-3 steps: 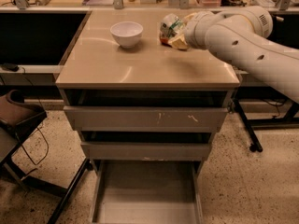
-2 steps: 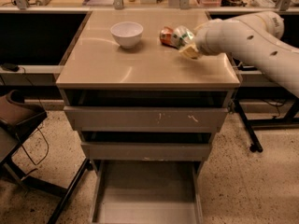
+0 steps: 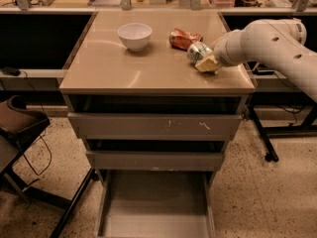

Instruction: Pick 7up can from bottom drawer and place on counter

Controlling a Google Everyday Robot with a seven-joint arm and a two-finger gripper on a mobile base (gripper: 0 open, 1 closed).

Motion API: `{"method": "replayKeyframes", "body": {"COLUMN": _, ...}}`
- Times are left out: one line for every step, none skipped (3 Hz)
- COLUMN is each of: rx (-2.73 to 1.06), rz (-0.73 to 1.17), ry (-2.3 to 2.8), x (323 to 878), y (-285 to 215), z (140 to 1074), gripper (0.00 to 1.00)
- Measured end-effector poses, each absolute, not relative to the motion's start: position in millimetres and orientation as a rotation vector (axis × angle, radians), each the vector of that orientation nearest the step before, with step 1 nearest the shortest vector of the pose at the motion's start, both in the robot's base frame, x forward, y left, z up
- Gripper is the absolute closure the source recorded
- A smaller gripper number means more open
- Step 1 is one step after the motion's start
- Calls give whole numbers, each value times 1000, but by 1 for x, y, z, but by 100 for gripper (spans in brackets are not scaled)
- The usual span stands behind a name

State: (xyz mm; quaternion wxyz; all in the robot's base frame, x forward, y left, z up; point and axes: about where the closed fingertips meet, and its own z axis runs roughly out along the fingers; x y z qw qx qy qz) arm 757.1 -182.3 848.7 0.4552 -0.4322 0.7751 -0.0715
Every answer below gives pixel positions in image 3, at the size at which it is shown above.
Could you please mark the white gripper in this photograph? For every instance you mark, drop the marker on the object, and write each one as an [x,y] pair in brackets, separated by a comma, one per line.
[222,53]

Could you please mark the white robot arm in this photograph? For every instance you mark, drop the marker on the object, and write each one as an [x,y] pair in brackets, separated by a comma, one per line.
[274,43]

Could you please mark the crushed orange soda can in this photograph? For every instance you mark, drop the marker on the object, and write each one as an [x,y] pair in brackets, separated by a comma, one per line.
[183,40]

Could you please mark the grey drawer cabinet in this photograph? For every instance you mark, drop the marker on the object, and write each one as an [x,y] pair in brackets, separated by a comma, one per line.
[106,77]

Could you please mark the grey top drawer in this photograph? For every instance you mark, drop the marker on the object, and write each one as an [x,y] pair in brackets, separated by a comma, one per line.
[164,127]

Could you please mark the grey middle drawer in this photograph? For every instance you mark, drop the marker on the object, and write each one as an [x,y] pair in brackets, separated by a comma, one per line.
[155,161]

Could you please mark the grey open bottom drawer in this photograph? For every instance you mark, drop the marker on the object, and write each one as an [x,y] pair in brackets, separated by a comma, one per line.
[148,204]

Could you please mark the black device on right ledge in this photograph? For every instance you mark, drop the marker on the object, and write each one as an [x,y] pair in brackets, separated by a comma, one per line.
[263,71]

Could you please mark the black device on ledge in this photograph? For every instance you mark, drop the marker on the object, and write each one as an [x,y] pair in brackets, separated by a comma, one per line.
[10,71]
[263,71]

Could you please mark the white ceramic bowl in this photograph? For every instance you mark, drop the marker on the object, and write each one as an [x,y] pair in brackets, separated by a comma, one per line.
[135,36]

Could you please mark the black metal stand leg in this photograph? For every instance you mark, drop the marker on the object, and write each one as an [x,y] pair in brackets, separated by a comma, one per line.
[270,155]

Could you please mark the black device on left ledge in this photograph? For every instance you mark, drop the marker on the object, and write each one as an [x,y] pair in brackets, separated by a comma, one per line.
[10,71]

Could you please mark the brown office chair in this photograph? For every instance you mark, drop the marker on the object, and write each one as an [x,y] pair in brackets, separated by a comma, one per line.
[19,129]

